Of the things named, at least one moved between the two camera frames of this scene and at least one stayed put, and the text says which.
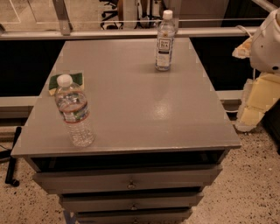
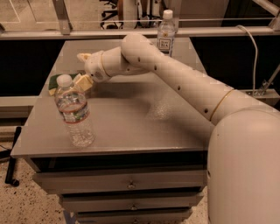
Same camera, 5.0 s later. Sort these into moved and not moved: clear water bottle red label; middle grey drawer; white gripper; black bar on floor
Moved: white gripper
Not moved: black bar on floor; middle grey drawer; clear water bottle red label
